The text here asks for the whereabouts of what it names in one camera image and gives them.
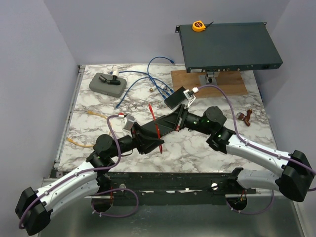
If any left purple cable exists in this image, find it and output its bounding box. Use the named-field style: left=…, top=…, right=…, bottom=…
left=18, top=114, right=139, bottom=229

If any black T-shaped fitting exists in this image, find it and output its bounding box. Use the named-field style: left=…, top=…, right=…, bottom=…
left=98, top=75, right=121, bottom=85

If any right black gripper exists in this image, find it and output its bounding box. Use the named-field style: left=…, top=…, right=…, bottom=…
left=155, top=104, right=212, bottom=135

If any purple cable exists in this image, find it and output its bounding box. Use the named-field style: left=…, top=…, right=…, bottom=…
left=197, top=84, right=316, bottom=215
left=18, top=114, right=139, bottom=229

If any dark green rack unit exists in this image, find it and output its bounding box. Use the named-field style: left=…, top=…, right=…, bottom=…
left=175, top=22, right=283, bottom=73

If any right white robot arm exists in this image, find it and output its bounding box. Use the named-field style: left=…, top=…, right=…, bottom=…
left=144, top=104, right=315, bottom=202

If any yellow ethernet cable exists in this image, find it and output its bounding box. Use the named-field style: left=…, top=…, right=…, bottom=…
left=67, top=110, right=111, bottom=148

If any grey case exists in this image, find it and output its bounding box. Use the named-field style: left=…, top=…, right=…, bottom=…
left=89, top=73, right=127, bottom=98

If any black TP-Link network switch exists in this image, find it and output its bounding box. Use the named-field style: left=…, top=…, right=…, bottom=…
left=142, top=121, right=161, bottom=139

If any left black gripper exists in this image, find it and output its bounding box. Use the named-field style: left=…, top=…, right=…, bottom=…
left=110, top=122, right=164, bottom=158

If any grey metal stand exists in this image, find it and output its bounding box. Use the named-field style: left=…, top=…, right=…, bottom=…
left=198, top=72, right=219, bottom=85

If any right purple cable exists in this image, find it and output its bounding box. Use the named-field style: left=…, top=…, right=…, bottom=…
left=197, top=84, right=316, bottom=215

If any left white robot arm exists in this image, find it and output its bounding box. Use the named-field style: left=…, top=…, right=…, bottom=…
left=15, top=121, right=164, bottom=236

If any yellow tape measure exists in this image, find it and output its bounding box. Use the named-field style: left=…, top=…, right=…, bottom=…
left=192, top=20, right=214, bottom=32

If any red-brown handle tool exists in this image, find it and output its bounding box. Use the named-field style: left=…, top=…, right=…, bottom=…
left=237, top=109, right=252, bottom=126

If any wooden board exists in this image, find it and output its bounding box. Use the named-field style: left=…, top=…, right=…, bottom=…
left=171, top=70, right=248, bottom=98

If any red ethernet cable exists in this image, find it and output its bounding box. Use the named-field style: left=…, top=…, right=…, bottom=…
left=148, top=103, right=163, bottom=154

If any long blue ethernet cable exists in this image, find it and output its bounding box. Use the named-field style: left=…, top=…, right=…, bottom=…
left=115, top=70, right=163, bottom=109

